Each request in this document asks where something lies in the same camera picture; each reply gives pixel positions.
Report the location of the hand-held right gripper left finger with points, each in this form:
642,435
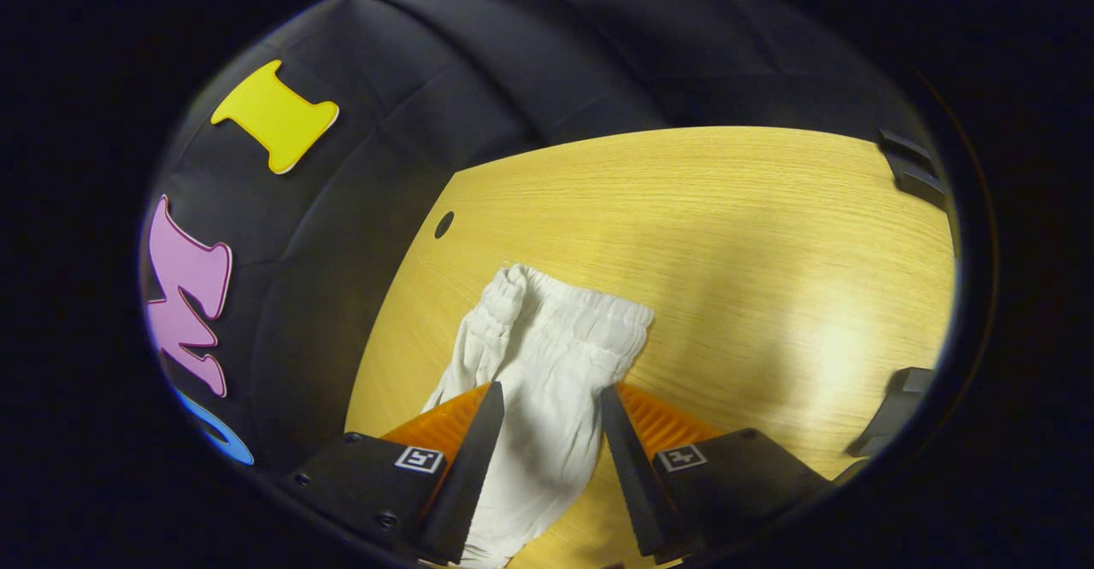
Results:
470,483

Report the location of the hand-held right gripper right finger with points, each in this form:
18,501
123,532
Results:
637,483

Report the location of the white jeans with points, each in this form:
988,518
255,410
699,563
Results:
547,355

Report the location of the black backdrop cloth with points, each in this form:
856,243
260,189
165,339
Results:
513,56

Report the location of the black table edge bracket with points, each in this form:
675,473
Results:
897,407
910,167

